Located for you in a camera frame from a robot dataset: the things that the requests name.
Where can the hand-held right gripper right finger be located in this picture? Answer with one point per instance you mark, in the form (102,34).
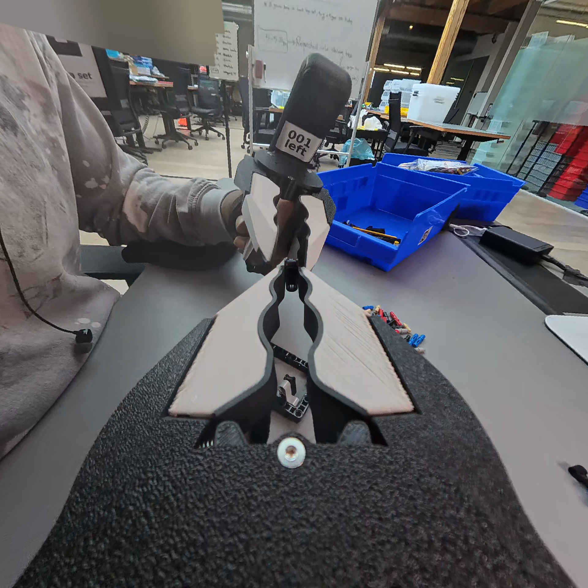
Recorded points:
(358,363)

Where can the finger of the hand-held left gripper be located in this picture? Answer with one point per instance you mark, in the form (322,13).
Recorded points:
(259,220)
(317,229)

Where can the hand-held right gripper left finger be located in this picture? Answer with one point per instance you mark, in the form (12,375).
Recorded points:
(225,363)

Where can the black building frame assembly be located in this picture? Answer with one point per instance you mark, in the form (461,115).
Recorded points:
(294,409)

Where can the cluster of mixed small parts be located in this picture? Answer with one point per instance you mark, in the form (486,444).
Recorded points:
(579,475)

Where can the person's left forearm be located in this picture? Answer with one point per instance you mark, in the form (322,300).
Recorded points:
(160,206)

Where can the grey desk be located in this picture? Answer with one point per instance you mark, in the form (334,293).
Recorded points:
(459,390)

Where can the person's left hand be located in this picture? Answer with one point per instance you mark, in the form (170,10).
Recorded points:
(232,216)

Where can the heap of building parts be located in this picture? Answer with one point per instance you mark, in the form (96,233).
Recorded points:
(372,232)

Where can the pile of small connector pins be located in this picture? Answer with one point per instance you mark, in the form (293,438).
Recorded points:
(395,321)

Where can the whiteboard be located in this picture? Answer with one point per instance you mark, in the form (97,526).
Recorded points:
(312,36)

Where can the teal plastic bag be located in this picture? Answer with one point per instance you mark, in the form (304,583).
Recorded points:
(358,149)

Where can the blue plastic bin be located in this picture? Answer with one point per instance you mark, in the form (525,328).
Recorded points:
(496,193)
(395,193)

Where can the black chair armrest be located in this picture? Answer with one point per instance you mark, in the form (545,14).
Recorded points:
(174,257)

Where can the black office chair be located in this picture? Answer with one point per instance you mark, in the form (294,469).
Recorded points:
(209,105)
(174,105)

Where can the clear bag of parts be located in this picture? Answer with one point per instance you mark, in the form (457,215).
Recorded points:
(436,167)

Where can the wooden top table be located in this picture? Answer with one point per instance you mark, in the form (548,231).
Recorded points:
(459,128)

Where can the black power adapter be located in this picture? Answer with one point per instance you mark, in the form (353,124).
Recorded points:
(514,241)

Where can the white book stand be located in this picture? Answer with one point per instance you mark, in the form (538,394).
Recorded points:
(572,335)

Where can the person's torso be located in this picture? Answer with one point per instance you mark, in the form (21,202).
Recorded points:
(36,229)

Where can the white marker sign board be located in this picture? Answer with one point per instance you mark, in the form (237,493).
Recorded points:
(87,78)

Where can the rack of red storage bins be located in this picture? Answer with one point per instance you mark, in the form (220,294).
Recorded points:
(565,160)

